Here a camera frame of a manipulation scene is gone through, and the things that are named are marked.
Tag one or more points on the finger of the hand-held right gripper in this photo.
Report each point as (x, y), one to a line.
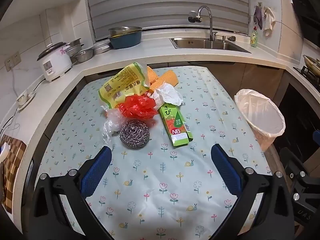
(303, 205)
(291, 162)

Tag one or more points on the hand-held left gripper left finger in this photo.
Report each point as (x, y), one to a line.
(96, 170)

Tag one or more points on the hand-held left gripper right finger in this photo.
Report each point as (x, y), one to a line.
(226, 170)

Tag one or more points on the beige trash bin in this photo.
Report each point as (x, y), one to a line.
(265, 142)

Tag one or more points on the clear plastic bag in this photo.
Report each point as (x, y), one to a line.
(111, 125)

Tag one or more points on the steel wool scourer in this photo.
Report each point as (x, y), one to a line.
(134, 134)

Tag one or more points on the green cardboard box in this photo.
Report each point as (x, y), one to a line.
(176, 125)

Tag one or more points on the red plastic bag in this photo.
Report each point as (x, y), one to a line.
(137, 106)

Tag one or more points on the yellow green snack bag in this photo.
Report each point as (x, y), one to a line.
(122, 82)

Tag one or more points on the orange wavy sponge cloth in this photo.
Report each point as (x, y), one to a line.
(167, 78)

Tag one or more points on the black oven front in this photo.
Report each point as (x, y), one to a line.
(297, 120)

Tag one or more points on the floral tablecloth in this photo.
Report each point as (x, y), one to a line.
(150, 180)

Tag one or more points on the checkered wooden cutting board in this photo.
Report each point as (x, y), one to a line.
(12, 175)

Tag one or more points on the black gas stove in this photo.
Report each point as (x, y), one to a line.
(308, 76)

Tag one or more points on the white blue plastic item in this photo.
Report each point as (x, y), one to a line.
(3, 152)

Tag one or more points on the white crumpled tissue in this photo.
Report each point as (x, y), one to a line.
(167, 95)

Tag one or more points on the white power strip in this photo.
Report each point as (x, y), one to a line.
(25, 100)

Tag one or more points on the steel wok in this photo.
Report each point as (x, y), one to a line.
(312, 63)

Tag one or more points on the white rice cooker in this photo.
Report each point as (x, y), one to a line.
(55, 65)

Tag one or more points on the small steel bowl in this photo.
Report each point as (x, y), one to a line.
(83, 55)

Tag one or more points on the steel pan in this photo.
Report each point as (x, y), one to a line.
(101, 47)

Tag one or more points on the stacked steel pots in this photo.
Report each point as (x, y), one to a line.
(75, 46)

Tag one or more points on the steel sink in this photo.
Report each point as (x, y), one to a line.
(212, 45)

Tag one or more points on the green dish soap bottle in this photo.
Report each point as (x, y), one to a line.
(254, 38)

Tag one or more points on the small steel sink fitting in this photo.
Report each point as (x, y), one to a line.
(223, 39)

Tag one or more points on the blue plastic basin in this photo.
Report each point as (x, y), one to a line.
(125, 42)

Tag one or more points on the dark scouring ball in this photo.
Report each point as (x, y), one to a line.
(232, 38)

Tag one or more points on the large steel bowl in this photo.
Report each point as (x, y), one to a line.
(125, 31)

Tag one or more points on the white hanging cloth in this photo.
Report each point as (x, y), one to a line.
(270, 20)

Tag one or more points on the black range hood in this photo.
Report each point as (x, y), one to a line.
(307, 17)

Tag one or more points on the purple hanging cloth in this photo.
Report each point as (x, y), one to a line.
(258, 17)

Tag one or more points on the chrome faucet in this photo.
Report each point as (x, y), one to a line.
(210, 20)

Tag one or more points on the grey window blind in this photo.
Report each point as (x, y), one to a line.
(162, 5)

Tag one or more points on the white wall socket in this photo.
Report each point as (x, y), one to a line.
(12, 60)

